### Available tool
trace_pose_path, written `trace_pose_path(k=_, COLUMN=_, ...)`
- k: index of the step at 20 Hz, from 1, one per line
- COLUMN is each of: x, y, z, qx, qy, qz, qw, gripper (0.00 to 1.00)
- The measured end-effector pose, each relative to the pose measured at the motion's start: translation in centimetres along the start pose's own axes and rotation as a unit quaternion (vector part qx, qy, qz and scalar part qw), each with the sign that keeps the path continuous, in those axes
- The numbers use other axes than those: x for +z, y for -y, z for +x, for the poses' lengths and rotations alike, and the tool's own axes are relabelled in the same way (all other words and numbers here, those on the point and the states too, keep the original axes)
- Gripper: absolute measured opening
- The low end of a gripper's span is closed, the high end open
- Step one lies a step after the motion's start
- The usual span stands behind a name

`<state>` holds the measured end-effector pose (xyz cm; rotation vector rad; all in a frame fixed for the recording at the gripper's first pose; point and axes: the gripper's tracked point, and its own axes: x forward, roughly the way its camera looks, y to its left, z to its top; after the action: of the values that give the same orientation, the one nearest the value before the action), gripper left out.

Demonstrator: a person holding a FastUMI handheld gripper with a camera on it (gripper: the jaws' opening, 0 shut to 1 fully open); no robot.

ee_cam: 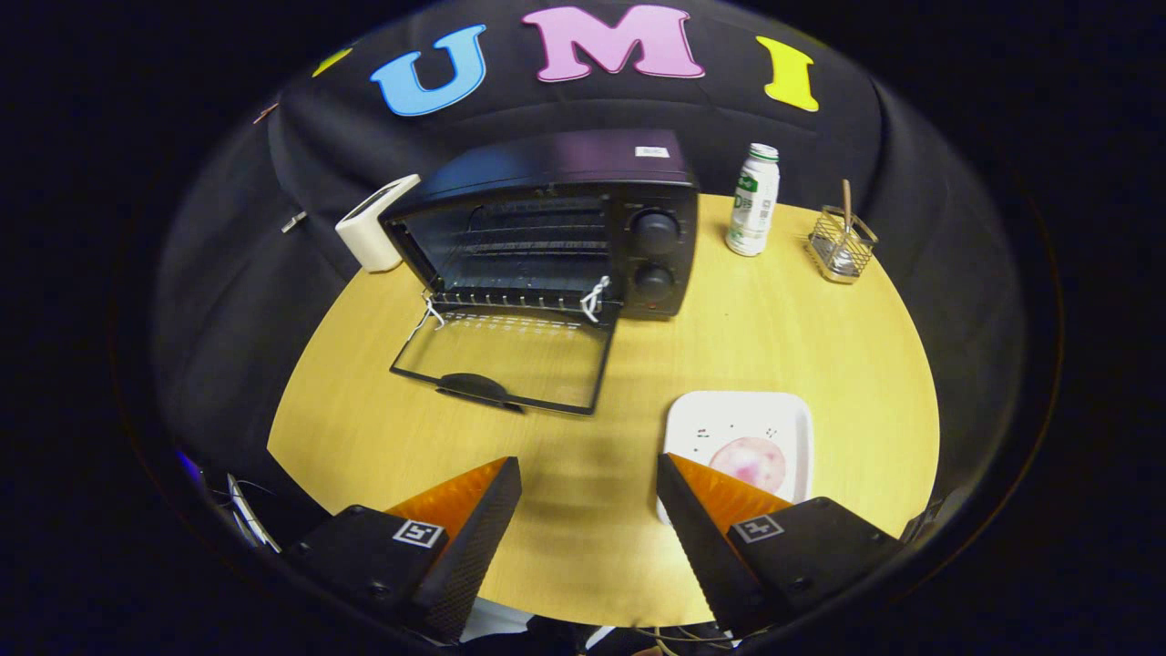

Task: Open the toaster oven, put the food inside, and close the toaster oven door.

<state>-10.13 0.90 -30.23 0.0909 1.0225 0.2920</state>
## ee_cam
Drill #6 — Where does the black toaster oven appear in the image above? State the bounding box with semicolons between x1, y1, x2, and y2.
380;129;701;417

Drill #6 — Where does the round pink ham slice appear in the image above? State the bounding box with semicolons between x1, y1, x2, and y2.
709;436;788;496

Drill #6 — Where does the white green drink bottle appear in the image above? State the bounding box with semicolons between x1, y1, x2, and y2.
725;143;782;258

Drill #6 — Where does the metal wire mesh holder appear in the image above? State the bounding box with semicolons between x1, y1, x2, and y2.
807;206;879;284

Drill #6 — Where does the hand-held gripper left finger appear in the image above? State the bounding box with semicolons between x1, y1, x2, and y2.
282;456;523;643

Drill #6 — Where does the black backdrop cloth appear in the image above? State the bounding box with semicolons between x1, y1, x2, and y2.
150;0;1026;516

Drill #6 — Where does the white rectangular plate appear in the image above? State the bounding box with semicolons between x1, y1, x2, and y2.
658;391;814;528

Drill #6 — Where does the white bread toaster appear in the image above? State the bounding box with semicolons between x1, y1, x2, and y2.
335;174;422;273

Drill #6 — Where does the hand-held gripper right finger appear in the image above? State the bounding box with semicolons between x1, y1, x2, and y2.
656;452;905;637

